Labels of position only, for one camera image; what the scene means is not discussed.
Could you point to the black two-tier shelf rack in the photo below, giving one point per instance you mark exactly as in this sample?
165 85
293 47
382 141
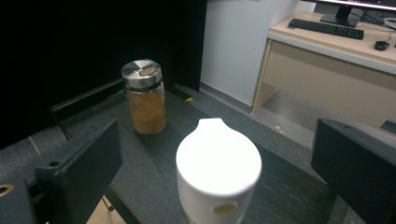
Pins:
155 161

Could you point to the white plastic cup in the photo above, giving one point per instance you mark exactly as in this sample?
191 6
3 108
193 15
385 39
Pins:
218 161

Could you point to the black computer monitor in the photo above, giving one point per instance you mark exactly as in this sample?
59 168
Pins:
341 15

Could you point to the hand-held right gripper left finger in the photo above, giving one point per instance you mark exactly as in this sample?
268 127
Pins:
81 168

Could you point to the glass spice jar metal lid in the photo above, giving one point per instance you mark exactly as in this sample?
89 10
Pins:
145 105

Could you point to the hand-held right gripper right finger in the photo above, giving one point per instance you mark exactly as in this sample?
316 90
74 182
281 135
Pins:
361 161

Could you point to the grey rectangular cover plate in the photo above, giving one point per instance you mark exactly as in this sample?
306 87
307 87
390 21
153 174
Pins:
389 125

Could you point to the black curtain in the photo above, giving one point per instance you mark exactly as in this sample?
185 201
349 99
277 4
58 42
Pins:
77 40

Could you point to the beige office desk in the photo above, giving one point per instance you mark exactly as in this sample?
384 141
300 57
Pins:
327 71

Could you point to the black keyboard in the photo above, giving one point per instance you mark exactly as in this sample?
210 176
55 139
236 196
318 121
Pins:
325 28

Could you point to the black computer mouse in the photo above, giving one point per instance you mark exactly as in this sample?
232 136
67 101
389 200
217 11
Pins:
381 45

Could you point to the black stand with striped base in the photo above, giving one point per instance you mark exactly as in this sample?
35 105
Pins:
183 95

